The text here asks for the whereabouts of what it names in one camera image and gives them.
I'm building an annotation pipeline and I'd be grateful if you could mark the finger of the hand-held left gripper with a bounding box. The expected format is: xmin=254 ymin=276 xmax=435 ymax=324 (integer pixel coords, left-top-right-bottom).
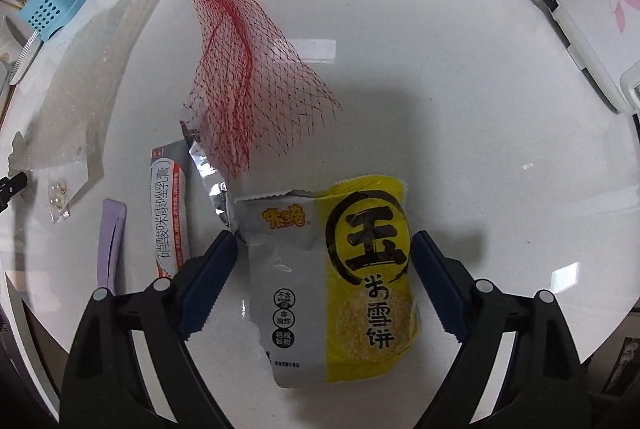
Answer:
xmin=0 ymin=172 xmax=29 ymax=211

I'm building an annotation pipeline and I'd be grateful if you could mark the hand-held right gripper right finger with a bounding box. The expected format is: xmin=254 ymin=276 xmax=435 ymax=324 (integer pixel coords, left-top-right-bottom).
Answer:
xmin=411 ymin=230 xmax=586 ymax=429

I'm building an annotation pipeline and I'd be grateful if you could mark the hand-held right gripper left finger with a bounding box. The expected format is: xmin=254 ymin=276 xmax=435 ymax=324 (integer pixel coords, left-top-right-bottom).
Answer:
xmin=59 ymin=229 xmax=241 ymax=429

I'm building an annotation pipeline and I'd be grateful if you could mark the yellow grey snack packet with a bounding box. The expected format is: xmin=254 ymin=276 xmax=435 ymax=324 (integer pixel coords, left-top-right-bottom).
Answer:
xmin=234 ymin=176 xmax=422 ymax=390

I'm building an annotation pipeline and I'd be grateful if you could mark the red mesh net bag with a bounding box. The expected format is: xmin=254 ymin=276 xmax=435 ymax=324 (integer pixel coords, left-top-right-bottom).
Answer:
xmin=181 ymin=0 xmax=345 ymax=182

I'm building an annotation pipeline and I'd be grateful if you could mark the small clear bag of pearls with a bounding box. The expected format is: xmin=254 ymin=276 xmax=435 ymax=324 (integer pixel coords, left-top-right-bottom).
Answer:
xmin=47 ymin=159 xmax=91 ymax=224

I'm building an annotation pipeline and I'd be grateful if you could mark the white red ointment box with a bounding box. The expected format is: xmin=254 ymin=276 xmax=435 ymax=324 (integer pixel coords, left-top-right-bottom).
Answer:
xmin=149 ymin=144 xmax=193 ymax=282

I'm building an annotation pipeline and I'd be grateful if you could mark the silver foil wrapper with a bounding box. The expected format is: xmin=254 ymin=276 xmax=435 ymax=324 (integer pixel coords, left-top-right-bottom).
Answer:
xmin=180 ymin=119 xmax=238 ymax=230

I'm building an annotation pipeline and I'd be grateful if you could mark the purple hair clip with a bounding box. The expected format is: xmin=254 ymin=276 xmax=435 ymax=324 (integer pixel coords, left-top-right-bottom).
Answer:
xmin=95 ymin=198 xmax=127 ymax=296

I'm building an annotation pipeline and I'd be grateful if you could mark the clear bubble wrap sheet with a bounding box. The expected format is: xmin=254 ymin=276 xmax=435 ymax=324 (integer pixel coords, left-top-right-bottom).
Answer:
xmin=9 ymin=0 xmax=166 ymax=200

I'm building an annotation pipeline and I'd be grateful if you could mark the white ribbed dish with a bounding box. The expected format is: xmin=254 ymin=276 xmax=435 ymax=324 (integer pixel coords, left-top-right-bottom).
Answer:
xmin=9 ymin=34 xmax=43 ymax=85

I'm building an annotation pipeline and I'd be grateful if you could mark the blue perforated utensil holder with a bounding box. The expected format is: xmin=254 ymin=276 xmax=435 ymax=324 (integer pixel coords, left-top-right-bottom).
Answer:
xmin=19 ymin=0 xmax=90 ymax=42

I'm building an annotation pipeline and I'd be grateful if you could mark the white appliance with pink flowers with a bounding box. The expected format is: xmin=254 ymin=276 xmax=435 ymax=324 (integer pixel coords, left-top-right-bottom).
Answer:
xmin=545 ymin=0 xmax=640 ymax=112

